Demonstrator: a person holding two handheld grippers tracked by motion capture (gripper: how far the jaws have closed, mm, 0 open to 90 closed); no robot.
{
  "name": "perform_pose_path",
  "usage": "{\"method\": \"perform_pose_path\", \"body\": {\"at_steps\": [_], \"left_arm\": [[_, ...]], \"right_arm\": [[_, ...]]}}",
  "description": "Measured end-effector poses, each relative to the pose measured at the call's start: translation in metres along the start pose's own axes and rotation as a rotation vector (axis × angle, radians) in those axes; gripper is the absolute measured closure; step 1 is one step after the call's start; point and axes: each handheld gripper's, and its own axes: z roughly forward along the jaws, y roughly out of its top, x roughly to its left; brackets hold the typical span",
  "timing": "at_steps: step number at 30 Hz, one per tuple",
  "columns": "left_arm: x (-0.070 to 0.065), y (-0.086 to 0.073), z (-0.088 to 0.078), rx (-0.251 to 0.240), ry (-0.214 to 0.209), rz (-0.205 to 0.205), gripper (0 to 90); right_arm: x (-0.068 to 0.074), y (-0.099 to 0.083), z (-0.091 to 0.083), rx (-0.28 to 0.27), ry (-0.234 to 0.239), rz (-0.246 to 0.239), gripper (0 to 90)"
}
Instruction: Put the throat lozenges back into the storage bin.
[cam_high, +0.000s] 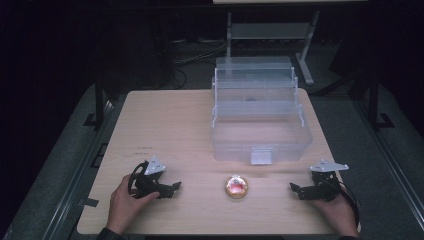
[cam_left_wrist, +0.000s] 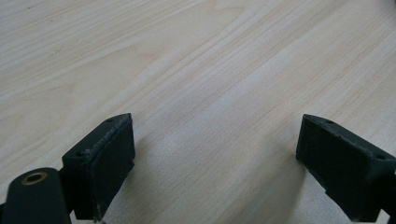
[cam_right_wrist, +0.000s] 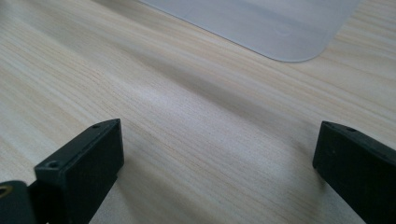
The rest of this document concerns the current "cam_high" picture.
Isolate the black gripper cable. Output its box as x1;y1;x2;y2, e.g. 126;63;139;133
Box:
127;160;150;198
328;178;362;232

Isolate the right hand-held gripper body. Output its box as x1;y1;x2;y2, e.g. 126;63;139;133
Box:
309;158;342;202

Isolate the person's left hand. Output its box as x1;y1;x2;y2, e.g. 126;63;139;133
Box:
106;173;161;236

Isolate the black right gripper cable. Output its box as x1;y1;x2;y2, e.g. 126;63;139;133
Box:
328;178;362;232

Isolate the clear plastic tiered storage box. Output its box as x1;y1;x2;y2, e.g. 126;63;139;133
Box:
210;55;314;166

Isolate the grey metal stand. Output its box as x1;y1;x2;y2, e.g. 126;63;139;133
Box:
225;10;322;86

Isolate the metal frame rail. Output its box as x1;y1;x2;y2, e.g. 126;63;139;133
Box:
42;99;116;240
353;98;424;222

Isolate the round gold-rimmed red tin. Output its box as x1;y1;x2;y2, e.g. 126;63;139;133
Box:
224;174;249;200

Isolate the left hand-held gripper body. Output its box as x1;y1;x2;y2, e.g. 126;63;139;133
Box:
131;155;172;200

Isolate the strip of black tape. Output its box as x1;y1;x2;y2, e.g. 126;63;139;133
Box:
81;197;100;208

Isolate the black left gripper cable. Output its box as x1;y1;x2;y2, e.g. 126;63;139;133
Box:
127;160;150;198

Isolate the black frame post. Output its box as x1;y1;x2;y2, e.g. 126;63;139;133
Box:
82;71;105;128
367;71;396;130

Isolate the person's right hand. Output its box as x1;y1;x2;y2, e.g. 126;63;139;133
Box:
311;185;360;238

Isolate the bundle of floor cables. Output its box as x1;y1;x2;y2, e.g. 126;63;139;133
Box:
163;37;228;90

